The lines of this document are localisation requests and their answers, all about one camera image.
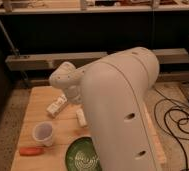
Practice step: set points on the green ceramic bowl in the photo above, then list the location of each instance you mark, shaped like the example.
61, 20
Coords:
81, 156

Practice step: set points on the white sponge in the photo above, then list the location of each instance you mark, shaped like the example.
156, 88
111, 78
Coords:
81, 118

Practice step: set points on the white plastic cup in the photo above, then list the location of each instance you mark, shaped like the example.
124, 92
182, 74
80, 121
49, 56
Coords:
43, 133

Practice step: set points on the orange carrot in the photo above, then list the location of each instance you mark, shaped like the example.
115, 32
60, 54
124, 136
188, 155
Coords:
31, 151

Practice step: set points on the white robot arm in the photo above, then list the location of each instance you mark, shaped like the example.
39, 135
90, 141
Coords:
111, 91

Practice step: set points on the small white carton box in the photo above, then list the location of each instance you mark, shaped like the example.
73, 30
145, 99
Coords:
57, 106

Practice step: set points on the grey metal pole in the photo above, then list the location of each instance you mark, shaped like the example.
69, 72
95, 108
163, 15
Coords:
16, 53

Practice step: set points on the wooden shelf rack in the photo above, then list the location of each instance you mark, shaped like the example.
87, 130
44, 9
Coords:
87, 32

